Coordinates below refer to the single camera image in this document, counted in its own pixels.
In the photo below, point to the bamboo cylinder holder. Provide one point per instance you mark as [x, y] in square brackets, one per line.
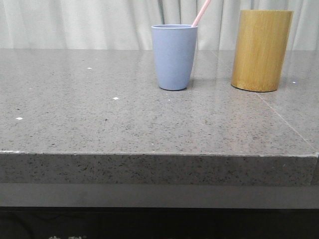
[260, 49]

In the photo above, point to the white curtain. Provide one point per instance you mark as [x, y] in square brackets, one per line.
[126, 24]

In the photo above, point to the blue plastic cup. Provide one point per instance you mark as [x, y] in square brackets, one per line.
[173, 48]

